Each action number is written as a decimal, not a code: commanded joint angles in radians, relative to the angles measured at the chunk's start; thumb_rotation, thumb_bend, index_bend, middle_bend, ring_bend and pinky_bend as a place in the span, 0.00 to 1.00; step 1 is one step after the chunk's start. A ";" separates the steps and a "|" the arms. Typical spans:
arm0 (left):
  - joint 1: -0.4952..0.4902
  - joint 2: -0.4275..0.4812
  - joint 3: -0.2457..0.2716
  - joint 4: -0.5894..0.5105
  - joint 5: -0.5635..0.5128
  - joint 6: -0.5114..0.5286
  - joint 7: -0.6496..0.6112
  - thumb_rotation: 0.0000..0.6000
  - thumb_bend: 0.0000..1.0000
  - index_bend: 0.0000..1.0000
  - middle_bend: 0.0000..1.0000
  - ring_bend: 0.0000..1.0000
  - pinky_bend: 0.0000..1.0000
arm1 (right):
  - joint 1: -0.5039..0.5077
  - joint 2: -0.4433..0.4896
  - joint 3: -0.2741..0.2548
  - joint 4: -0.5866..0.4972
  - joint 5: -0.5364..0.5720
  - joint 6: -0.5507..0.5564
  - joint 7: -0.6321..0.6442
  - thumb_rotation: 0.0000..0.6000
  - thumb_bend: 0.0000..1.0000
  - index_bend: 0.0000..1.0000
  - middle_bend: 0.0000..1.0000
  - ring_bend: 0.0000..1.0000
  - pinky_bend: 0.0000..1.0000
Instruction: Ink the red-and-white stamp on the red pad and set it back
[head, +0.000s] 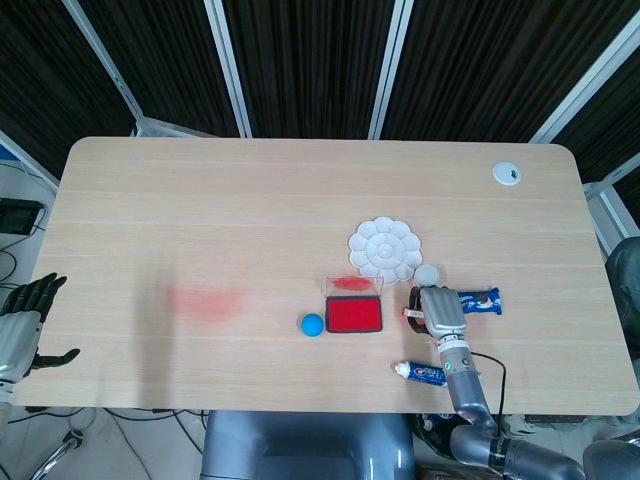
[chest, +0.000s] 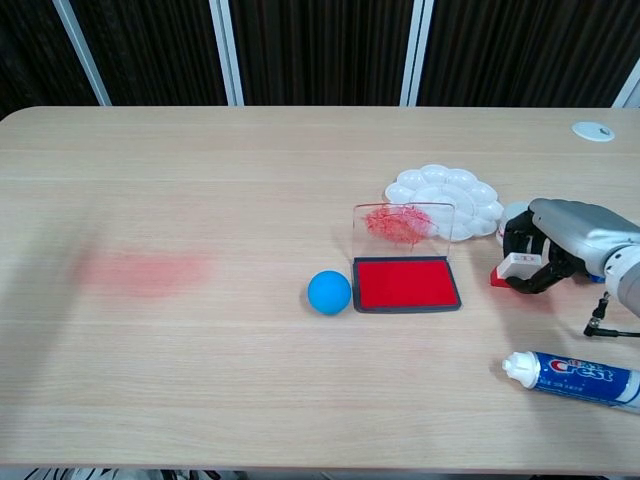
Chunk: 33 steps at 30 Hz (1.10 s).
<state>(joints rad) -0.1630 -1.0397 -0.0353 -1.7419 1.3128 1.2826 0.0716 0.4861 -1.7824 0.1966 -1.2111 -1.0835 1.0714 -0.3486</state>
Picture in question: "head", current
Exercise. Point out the black office chair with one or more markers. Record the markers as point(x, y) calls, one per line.
point(625, 290)

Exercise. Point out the white partition frame post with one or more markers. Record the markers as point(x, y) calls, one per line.
point(587, 85)
point(391, 65)
point(35, 167)
point(229, 65)
point(109, 65)
point(607, 210)

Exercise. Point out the black electronic device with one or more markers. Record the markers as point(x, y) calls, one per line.
point(17, 216)

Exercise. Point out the blue ball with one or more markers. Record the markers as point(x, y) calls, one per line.
point(311, 325)

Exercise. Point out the white flower paint palette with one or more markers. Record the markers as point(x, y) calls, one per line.
point(385, 250)

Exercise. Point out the small red white object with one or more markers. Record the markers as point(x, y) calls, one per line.
point(412, 312)

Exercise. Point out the grey blue robot torso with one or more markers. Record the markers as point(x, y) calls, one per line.
point(300, 445)

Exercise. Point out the blue Oreo cookie packet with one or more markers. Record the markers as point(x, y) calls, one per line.
point(482, 301)

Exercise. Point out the red ink pad clear lid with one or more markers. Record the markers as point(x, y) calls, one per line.
point(355, 315)

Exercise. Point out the black waste bin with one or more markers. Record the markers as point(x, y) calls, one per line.
point(435, 437)

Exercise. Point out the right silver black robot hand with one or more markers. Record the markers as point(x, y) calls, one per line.
point(442, 312)

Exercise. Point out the small white round lid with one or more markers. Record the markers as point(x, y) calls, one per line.
point(427, 275)

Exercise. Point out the chrome chair base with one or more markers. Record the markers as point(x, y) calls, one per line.
point(57, 452)

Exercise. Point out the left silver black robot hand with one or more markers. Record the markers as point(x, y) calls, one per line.
point(17, 345)

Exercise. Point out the blue Crest toothpaste tube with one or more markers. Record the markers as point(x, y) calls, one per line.
point(420, 372)

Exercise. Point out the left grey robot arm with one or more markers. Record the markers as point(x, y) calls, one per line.
point(5, 392)

